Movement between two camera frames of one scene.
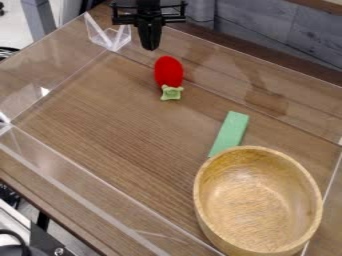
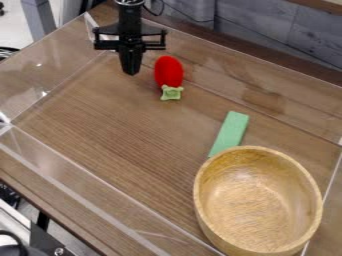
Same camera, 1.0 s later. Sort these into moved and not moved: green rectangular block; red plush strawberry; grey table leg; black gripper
Moved: black gripper
Not moved: red plush strawberry; grey table leg; green rectangular block
